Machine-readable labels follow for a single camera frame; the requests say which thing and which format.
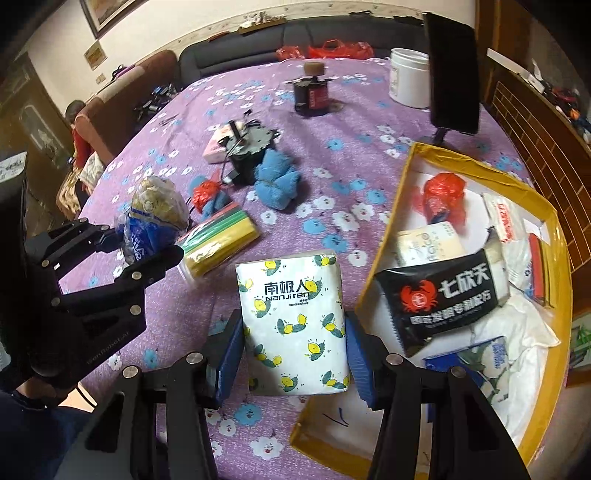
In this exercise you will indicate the black device red label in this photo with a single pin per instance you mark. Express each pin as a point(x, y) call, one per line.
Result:
point(314, 99)

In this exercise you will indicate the wooden cabinet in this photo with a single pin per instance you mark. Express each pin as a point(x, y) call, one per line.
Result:
point(531, 138)

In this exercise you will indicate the green white carton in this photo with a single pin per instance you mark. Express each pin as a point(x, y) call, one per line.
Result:
point(582, 339)

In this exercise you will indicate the framed wall picture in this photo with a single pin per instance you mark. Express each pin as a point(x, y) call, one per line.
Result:
point(111, 11)

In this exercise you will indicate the dark grey sofa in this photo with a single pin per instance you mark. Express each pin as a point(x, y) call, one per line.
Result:
point(221, 50)

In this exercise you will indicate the pink tissue pack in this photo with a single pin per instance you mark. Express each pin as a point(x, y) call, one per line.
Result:
point(214, 147)

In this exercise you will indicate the small wall plaque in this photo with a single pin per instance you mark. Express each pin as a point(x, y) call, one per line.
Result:
point(96, 54)

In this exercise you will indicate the small blue cloth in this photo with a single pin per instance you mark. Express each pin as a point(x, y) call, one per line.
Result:
point(219, 207)

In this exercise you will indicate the person's left forearm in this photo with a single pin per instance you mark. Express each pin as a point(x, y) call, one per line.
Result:
point(32, 434)

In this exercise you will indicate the black crab print packet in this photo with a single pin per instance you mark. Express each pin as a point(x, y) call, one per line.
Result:
point(443, 300)

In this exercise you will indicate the white fluffy towel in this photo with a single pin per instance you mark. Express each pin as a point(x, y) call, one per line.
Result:
point(521, 332)

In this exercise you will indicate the small red plastic bag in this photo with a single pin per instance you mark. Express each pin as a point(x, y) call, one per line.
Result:
point(204, 190)

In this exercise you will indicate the white plastic jar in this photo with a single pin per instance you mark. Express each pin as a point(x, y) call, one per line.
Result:
point(408, 78)

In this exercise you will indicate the yellow taped cardboard box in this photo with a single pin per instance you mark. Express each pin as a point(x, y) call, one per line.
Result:
point(332, 429)

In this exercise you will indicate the black phone on stand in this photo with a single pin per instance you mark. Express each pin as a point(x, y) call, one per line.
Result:
point(452, 74)

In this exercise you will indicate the wooden door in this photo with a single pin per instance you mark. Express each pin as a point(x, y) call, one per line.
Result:
point(41, 129)

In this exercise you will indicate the yellow green striped packet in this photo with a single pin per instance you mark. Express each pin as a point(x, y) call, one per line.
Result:
point(217, 244)

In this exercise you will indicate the assorted small trinkets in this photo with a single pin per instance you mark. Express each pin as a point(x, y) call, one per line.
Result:
point(563, 99)

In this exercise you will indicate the blue white cotton packet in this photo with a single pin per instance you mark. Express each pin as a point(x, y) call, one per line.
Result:
point(480, 364)

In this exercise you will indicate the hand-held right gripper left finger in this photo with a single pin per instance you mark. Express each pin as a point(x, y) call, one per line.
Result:
point(231, 360)

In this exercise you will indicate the blue plush towel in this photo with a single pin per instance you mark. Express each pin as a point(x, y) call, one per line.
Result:
point(277, 180)

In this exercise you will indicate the black round motor device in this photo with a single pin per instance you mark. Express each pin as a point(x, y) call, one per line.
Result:
point(247, 154)

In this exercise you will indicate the brown armchair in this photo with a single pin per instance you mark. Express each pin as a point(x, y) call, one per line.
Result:
point(138, 78)

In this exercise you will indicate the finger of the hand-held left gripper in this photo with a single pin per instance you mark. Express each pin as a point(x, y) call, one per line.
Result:
point(92, 235)
point(157, 265)

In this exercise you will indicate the beige tissue pack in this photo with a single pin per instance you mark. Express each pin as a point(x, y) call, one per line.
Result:
point(429, 242)

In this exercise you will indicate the white packet red label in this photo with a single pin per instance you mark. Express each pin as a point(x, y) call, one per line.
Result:
point(503, 214)

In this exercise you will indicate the brown wooden door frame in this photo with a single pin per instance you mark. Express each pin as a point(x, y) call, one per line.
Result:
point(503, 23)

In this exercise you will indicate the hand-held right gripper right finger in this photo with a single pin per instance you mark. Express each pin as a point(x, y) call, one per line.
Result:
point(360, 364)

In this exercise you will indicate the lemon print tissue pack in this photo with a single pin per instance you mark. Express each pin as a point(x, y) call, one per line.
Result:
point(291, 318)

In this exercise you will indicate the blue bag of yellow scrubbers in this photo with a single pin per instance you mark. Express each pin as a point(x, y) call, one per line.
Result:
point(152, 207)

